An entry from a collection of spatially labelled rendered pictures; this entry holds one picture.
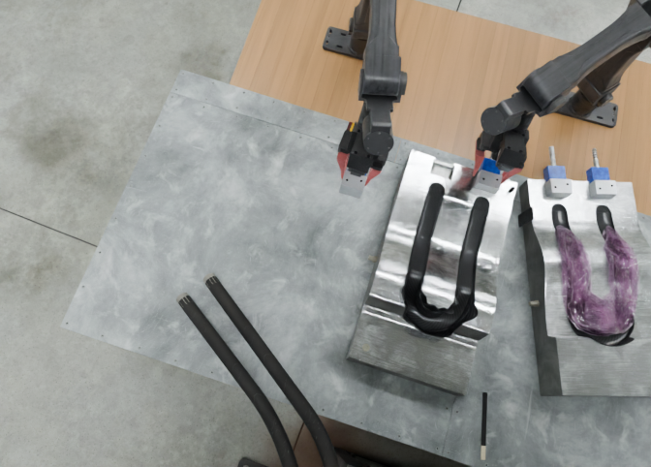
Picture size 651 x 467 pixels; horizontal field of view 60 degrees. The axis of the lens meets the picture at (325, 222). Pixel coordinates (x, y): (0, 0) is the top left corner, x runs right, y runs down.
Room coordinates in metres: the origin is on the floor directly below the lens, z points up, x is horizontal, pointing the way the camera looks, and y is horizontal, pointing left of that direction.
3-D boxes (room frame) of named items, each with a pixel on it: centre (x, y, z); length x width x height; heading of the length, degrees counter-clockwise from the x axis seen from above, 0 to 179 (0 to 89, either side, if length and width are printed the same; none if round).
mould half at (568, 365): (0.38, -0.63, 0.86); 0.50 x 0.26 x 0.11; 9
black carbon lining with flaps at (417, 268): (0.36, -0.27, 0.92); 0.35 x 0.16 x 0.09; 172
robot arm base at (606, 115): (0.87, -0.61, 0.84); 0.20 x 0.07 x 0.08; 84
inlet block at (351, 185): (0.53, -0.05, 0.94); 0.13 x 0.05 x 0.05; 172
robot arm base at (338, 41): (0.93, -0.01, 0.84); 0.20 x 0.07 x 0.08; 84
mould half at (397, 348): (0.35, -0.26, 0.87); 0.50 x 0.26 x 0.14; 172
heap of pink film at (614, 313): (0.38, -0.62, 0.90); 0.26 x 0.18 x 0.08; 9
